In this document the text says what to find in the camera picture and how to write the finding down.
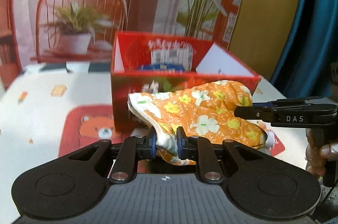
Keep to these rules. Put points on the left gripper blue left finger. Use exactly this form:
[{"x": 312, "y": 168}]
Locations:
[{"x": 151, "y": 143}]

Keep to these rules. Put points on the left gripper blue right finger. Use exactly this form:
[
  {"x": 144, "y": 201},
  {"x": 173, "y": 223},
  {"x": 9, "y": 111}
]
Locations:
[{"x": 182, "y": 143}]

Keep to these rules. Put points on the orange floral fabric pouch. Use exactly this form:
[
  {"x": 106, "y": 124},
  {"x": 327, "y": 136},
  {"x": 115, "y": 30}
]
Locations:
[{"x": 205, "y": 111}]

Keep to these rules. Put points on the person right hand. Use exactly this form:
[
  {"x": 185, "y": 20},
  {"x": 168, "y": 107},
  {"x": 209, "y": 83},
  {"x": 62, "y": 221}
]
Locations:
[{"x": 317, "y": 156}]

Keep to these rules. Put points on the teal curtain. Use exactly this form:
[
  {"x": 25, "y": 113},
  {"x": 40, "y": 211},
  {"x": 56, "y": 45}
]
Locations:
[{"x": 304, "y": 67}]

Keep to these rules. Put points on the red strawberry cardboard box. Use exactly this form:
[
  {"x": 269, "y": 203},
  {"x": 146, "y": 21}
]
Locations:
[{"x": 204, "y": 62}]

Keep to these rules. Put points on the bear pattern tablecloth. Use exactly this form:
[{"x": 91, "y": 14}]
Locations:
[{"x": 34, "y": 110}]

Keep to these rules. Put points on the yellow wooden panel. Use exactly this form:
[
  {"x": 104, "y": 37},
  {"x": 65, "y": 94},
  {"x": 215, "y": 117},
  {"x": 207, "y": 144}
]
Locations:
[{"x": 261, "y": 32}]

